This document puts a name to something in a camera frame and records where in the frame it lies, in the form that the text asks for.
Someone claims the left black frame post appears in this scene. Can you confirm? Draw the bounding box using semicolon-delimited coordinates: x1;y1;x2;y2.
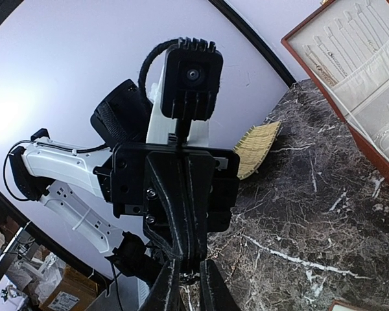
208;0;296;87

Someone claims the red jewelry tray insert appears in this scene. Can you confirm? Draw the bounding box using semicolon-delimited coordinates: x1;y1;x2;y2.
328;300;389;311

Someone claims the woven bamboo tray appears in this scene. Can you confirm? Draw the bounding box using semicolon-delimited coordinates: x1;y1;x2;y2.
233;121;281;180

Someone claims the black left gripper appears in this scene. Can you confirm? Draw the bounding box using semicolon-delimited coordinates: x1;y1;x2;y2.
95;143;240;311

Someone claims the cluttered background workbench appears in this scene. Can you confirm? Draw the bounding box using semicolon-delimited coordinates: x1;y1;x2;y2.
0;197;93;310

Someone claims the red wooden jewelry box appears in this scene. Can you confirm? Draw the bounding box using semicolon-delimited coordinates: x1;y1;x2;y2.
281;1;389;183

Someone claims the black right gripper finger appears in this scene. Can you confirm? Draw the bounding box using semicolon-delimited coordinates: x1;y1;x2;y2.
200;259;240;311

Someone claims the cardboard box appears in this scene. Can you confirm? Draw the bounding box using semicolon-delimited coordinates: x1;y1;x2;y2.
39;265;98;311

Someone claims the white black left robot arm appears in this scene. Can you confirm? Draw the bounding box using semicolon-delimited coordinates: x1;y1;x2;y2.
9;80;240;264

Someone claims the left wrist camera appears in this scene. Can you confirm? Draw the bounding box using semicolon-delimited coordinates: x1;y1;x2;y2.
137;37;224;146

